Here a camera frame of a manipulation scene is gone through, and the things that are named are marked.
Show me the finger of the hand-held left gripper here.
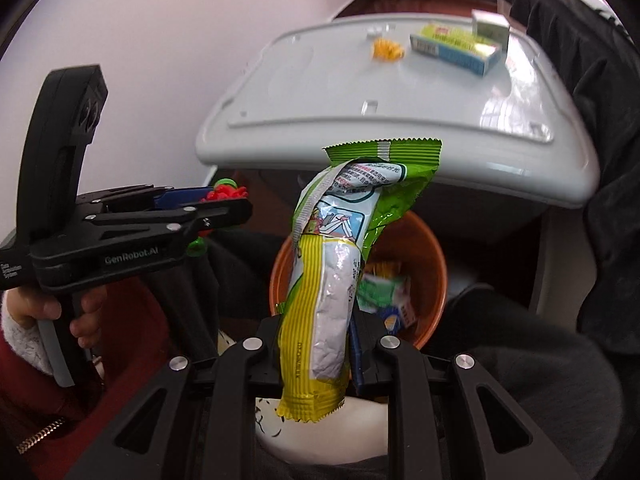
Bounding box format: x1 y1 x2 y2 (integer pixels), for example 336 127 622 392
75 184 215 217
89 198 254 252

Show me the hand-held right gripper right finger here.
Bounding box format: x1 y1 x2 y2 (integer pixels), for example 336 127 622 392
347 310 576 480

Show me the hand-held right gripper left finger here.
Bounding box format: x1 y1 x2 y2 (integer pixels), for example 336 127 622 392
65 316 286 480

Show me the red green plastic toy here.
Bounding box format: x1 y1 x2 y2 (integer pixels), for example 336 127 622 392
187 177 249 256

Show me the green pink wrapper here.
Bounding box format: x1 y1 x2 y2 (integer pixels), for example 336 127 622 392
357 272 411 313

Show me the green yellow snack packet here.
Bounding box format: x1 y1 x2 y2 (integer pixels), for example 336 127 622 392
276 139 443 423

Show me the orange trash bin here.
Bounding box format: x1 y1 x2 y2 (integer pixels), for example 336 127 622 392
269 210 447 351

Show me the person's left hand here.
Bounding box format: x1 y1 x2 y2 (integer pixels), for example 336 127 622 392
0 287 108 352

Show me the white speckled bag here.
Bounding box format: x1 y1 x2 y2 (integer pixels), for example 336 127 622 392
255 395 391 466

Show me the red jacket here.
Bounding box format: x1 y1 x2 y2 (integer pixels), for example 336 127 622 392
0 280 221 480

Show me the person's right leg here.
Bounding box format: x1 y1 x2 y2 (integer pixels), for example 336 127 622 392
425 282 623 480

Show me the small yellow crumpled item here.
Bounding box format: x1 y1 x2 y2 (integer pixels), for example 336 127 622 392
372 37 406 61

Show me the light blue medicine box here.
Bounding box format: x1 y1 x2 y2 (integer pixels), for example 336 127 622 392
410 21 502 77

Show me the small white grey box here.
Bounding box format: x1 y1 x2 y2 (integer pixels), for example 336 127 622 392
471 9 511 53

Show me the dark grey blanket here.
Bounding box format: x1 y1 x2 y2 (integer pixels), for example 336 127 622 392
490 0 640 356

